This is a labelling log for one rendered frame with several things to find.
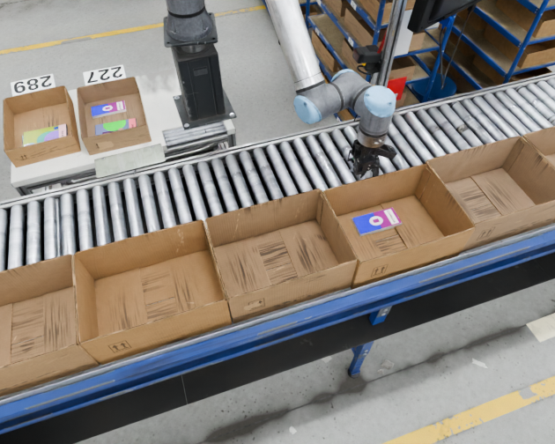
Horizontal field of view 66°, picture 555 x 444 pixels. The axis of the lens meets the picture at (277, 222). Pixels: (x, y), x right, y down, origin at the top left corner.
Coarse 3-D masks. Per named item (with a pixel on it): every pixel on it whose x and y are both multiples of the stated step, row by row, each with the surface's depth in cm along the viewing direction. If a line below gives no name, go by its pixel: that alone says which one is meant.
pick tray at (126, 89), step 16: (128, 80) 210; (80, 96) 207; (96, 96) 210; (112, 96) 213; (128, 96) 214; (80, 112) 196; (128, 112) 207; (144, 112) 207; (80, 128) 187; (144, 128) 189; (96, 144) 187; (112, 144) 190; (128, 144) 193
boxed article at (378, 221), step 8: (392, 208) 152; (360, 216) 150; (368, 216) 150; (376, 216) 150; (384, 216) 150; (392, 216) 150; (360, 224) 148; (368, 224) 148; (376, 224) 148; (384, 224) 148; (392, 224) 148; (400, 224) 149; (360, 232) 146; (368, 232) 146; (376, 232) 148
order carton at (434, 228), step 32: (352, 192) 144; (384, 192) 151; (416, 192) 156; (448, 192) 138; (352, 224) 150; (416, 224) 150; (448, 224) 142; (384, 256) 124; (416, 256) 131; (448, 256) 140; (352, 288) 135
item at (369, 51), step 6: (354, 48) 181; (360, 48) 180; (366, 48) 180; (372, 48) 180; (378, 48) 181; (354, 54) 181; (360, 54) 178; (366, 54) 178; (372, 54) 179; (378, 54) 180; (360, 60) 180; (366, 60) 180; (372, 60) 181; (378, 60) 182; (366, 66) 185; (372, 66) 186
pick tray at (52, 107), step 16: (16, 96) 201; (32, 96) 203; (48, 96) 206; (64, 96) 209; (16, 112) 206; (32, 112) 207; (48, 112) 207; (64, 112) 207; (16, 128) 201; (32, 128) 200; (16, 144) 194; (32, 144) 181; (48, 144) 184; (64, 144) 187; (16, 160) 184; (32, 160) 187
